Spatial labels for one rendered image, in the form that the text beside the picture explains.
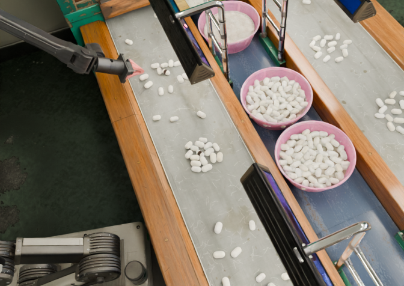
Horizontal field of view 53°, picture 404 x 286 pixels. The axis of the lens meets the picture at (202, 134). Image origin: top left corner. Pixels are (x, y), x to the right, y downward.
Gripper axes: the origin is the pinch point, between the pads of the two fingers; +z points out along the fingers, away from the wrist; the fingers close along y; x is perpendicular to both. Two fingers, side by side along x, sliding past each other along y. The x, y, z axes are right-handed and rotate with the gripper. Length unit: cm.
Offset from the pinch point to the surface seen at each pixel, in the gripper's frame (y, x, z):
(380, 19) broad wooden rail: -15, -59, 79
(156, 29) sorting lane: 27.9, -2.6, 15.9
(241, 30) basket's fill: 9.8, -23.6, 42.1
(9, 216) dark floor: 11, 122, -19
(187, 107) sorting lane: -18.6, -1.3, 13.3
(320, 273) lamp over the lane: -97, -32, -6
